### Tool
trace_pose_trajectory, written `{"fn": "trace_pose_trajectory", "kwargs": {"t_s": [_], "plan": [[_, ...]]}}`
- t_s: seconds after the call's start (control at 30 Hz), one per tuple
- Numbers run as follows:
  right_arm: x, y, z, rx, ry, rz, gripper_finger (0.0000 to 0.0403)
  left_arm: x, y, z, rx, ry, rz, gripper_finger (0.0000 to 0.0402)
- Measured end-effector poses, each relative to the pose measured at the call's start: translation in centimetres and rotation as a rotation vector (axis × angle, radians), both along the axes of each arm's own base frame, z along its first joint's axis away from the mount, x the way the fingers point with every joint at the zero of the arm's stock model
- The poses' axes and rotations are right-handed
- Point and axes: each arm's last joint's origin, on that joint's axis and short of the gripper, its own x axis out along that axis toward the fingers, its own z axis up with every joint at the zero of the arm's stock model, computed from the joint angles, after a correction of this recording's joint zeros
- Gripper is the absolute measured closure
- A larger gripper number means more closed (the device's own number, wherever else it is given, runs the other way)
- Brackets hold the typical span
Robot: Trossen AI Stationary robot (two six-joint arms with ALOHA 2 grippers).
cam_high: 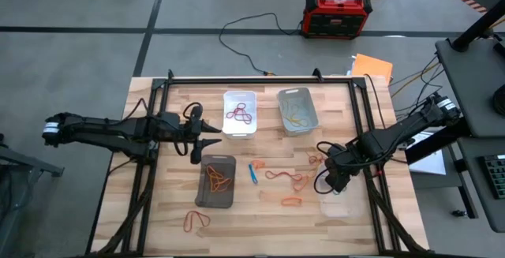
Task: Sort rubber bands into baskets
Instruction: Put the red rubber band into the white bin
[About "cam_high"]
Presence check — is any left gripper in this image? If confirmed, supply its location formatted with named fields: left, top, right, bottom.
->
left=156, top=103, right=223, bottom=166

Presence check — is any red rubber band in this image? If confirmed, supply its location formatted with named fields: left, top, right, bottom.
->
left=182, top=210, right=211, bottom=234
left=230, top=102, right=249, bottom=119
left=264, top=170, right=304, bottom=181
left=306, top=151, right=327, bottom=168
left=225, top=107, right=253, bottom=125

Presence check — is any pile of coloured rubber bands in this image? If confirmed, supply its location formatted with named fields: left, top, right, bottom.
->
left=286, top=103, right=309, bottom=125

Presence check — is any clear transparent plastic basket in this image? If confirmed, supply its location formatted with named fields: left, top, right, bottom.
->
left=316, top=162, right=365, bottom=219

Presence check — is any white plastic basket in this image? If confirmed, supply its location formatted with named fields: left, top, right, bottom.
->
left=222, top=90, right=258, bottom=140

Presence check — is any smoky transparent plastic basket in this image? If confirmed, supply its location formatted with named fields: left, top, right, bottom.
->
left=194, top=154, right=238, bottom=209

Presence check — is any light grey plastic basket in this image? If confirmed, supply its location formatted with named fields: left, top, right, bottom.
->
left=276, top=87, right=320, bottom=137

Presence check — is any large white paper sheet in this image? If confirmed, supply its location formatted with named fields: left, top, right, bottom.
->
left=406, top=129, right=447, bottom=177

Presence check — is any black desk crossbar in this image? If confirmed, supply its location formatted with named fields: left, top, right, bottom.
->
left=404, top=115, right=474, bottom=165

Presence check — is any orange paper folder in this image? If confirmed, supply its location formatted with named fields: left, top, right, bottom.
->
left=350, top=53, right=395, bottom=86

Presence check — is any grey desk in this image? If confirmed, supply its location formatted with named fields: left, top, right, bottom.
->
left=456, top=136, right=505, bottom=234
left=434, top=36, right=505, bottom=139

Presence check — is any red portable power station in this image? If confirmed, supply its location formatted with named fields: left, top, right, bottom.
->
left=300, top=0, right=374, bottom=40

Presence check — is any black computer keyboard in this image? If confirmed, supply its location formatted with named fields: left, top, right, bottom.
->
left=479, top=153, right=505, bottom=200

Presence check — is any grey metal cart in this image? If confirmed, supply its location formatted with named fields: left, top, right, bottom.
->
left=0, top=131, right=65, bottom=258

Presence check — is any black round desk object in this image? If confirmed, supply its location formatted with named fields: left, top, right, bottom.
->
left=492, top=83, right=505, bottom=118

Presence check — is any black desk pole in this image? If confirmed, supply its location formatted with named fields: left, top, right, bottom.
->
left=451, top=0, right=505, bottom=53

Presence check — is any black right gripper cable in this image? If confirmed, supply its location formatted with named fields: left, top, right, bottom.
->
left=313, top=140, right=341, bottom=195

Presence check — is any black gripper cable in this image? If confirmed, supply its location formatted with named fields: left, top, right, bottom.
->
left=313, top=140, right=341, bottom=195
left=173, top=101, right=199, bottom=157

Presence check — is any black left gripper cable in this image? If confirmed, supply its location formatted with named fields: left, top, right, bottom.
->
left=173, top=101, right=199, bottom=157

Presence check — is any black frame corner cable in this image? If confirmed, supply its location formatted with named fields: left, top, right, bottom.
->
left=363, top=73, right=387, bottom=129

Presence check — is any black power station cable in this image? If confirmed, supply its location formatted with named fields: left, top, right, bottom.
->
left=218, top=12, right=305, bottom=77

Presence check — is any yellow desk cable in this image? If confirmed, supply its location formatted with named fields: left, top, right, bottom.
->
left=390, top=61, right=441, bottom=99

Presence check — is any black desk cable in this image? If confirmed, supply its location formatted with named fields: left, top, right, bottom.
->
left=394, top=54, right=445, bottom=113

